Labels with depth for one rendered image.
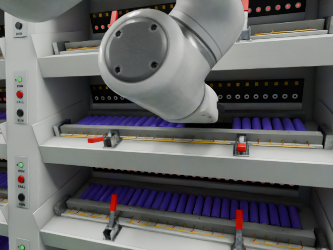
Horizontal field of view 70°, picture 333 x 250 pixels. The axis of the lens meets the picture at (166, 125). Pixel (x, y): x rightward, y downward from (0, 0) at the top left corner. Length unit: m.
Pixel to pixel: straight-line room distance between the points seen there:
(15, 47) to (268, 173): 0.61
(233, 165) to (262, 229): 0.16
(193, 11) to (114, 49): 0.09
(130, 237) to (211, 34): 0.45
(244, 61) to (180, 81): 0.24
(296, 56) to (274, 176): 0.20
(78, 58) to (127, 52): 0.35
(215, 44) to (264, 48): 0.20
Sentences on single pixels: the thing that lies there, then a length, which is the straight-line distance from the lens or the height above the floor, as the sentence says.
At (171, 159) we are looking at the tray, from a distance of 0.46.
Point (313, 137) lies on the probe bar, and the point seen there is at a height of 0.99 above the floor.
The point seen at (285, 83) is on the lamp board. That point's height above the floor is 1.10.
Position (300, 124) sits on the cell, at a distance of 0.54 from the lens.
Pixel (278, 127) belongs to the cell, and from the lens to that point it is 0.52.
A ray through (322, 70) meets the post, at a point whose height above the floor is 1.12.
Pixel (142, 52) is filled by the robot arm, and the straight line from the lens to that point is 0.21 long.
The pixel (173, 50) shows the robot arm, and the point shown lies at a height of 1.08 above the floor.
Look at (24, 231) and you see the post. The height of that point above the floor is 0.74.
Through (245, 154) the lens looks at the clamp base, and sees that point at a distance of 0.45.
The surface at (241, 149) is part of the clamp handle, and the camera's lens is 0.38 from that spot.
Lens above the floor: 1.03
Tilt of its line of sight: 3 degrees down
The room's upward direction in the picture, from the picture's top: 1 degrees clockwise
